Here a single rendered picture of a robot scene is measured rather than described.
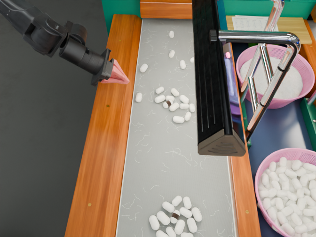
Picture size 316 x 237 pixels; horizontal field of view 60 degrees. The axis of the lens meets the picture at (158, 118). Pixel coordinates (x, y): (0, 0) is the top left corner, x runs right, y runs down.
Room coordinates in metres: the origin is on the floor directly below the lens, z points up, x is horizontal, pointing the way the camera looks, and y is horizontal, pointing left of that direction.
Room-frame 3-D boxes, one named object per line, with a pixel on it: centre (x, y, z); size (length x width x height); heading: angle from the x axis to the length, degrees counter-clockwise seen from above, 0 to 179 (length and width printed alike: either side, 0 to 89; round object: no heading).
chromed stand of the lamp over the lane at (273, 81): (0.51, -0.20, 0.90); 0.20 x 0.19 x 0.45; 177
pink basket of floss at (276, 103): (0.68, -0.41, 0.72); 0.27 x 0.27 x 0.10
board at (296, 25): (0.89, -0.42, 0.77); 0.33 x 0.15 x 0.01; 87
